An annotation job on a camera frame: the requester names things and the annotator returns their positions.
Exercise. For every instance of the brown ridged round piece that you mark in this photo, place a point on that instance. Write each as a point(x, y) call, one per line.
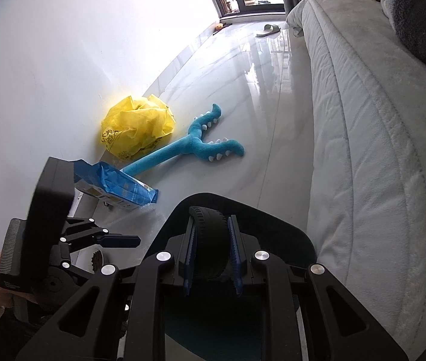
point(97, 261)

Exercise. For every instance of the blue snack packet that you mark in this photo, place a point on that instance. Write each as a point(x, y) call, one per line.
point(119, 186)

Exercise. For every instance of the blue forked plush toy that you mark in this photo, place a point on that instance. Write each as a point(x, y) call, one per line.
point(182, 146)

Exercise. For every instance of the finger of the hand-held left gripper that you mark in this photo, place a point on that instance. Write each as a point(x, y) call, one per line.
point(79, 272)
point(120, 240)

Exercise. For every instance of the dark grey fleece blanket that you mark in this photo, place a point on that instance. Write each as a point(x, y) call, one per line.
point(419, 18)

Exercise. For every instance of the dark teal trash bin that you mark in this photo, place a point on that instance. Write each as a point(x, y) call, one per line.
point(269, 222)

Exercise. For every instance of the green slipper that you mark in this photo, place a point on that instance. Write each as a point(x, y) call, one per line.
point(269, 30)

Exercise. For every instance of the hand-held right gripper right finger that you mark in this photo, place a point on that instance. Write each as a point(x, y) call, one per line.
point(236, 248)

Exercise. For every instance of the small black rubber tyre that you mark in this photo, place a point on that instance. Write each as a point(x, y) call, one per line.
point(213, 240)

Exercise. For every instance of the crumpled yellow plastic bag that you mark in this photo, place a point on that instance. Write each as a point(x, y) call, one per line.
point(137, 124)

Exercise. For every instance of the light grey quilted mattress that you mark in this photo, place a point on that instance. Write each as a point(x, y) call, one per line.
point(367, 139)

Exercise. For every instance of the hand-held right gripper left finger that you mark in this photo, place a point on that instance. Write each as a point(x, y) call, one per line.
point(191, 248)

